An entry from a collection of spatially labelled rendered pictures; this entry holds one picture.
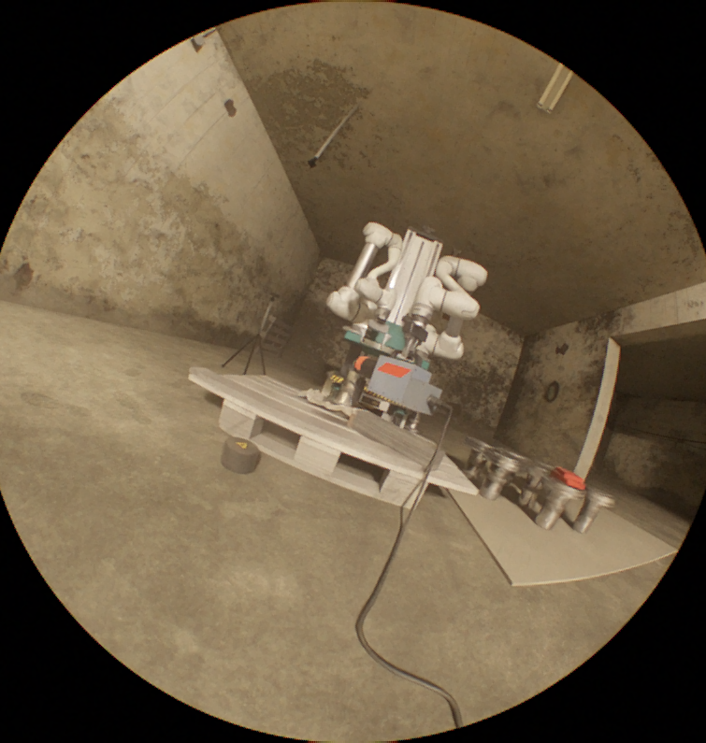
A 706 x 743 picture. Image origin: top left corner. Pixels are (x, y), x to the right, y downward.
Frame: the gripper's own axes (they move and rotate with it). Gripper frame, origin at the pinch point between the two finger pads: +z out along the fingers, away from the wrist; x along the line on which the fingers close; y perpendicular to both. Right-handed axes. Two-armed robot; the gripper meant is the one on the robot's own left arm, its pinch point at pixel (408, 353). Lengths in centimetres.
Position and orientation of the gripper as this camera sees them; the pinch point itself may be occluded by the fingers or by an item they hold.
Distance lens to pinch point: 113.4
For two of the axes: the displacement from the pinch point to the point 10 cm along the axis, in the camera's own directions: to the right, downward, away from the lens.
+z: -3.6, 9.3, 0.1
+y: 6.1, 2.4, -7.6
